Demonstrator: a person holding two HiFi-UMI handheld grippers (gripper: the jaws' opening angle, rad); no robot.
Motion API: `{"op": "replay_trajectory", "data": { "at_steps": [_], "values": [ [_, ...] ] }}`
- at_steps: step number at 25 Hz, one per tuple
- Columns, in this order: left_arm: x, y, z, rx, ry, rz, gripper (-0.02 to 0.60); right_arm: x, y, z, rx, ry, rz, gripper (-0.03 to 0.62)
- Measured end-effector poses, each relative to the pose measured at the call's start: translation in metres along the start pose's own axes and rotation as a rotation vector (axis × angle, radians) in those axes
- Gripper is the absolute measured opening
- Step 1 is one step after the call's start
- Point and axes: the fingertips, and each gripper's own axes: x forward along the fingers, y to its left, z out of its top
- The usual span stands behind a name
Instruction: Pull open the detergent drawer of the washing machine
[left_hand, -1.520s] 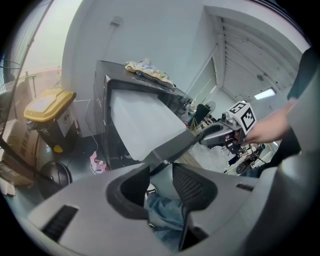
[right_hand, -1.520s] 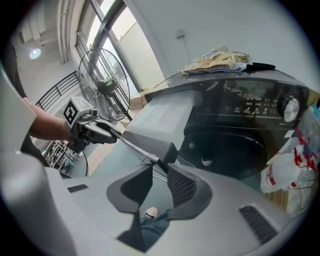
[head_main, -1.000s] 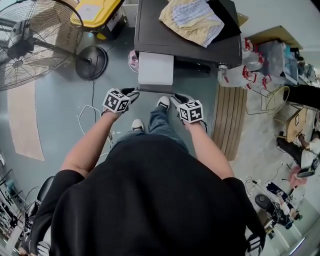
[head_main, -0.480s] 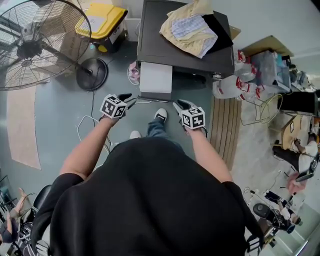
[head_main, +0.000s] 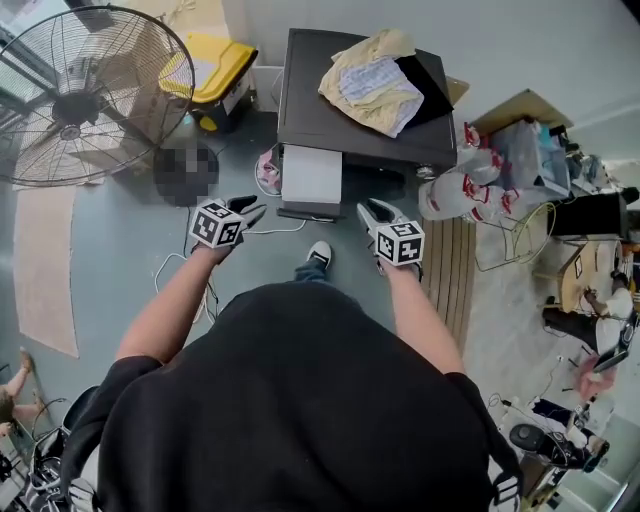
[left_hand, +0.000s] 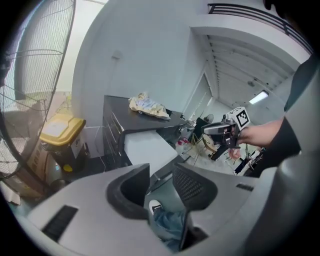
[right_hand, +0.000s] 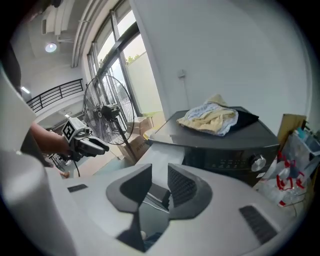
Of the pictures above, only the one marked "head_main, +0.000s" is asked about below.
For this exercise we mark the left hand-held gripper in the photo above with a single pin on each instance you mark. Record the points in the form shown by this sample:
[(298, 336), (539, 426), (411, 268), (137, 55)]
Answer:
[(216, 226)]

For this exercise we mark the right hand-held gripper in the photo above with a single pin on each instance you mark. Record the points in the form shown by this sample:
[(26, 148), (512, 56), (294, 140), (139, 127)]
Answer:
[(400, 239)]

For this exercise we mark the white detergent drawer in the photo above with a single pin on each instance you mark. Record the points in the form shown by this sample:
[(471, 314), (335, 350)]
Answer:
[(311, 172)]

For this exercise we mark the person's right forearm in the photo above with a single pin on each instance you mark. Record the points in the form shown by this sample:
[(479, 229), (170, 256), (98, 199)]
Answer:
[(417, 315)]

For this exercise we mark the person's left forearm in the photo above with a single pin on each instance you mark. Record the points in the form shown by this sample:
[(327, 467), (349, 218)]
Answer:
[(170, 305)]

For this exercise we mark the dark washing machine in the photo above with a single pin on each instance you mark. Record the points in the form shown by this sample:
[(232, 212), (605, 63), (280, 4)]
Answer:
[(320, 90)]

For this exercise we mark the pink patterned bag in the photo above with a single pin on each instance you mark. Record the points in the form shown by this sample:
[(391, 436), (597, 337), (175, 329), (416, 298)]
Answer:
[(267, 170)]

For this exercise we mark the person's black white sneaker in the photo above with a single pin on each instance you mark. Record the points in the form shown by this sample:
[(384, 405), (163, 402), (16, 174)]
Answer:
[(320, 252)]

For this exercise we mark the round black fan base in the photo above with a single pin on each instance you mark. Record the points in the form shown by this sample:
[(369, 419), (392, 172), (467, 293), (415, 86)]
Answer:
[(185, 172)]

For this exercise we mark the person's jeans leg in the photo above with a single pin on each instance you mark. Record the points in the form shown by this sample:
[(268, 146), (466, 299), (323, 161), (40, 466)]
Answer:
[(310, 274)]

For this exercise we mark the wooden slat board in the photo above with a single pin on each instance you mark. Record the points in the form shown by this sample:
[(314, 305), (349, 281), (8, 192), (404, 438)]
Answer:
[(450, 275)]

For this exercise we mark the clear plastic bags red print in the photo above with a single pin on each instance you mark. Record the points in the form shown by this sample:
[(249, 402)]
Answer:
[(470, 185)]

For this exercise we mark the yellow checked cloth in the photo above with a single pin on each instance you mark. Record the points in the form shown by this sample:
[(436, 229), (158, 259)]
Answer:
[(372, 85)]

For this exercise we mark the black flat sheet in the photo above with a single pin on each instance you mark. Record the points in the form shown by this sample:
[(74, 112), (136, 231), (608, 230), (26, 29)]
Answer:
[(427, 90)]

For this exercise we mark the yellow lid storage box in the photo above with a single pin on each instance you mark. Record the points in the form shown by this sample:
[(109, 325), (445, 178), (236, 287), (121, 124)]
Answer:
[(215, 75)]

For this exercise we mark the clear plastic storage box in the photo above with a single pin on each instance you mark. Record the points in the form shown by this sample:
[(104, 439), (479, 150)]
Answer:
[(535, 155)]

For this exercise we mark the wooden table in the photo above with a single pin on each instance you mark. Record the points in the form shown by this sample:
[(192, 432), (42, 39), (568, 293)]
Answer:
[(520, 107)]

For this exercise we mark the large black floor fan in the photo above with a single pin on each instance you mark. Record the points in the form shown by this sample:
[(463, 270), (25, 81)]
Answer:
[(75, 107)]

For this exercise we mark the person's black shirt torso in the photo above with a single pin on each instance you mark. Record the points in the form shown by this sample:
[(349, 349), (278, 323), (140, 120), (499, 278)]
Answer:
[(300, 410)]

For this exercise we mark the beige floor mat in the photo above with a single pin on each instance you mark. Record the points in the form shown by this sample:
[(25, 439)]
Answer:
[(45, 270)]

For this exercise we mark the black box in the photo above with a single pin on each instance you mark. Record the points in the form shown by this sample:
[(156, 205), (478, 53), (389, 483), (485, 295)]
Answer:
[(590, 215)]

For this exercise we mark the pink cloth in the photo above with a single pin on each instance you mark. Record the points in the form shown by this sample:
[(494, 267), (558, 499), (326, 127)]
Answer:
[(595, 377)]

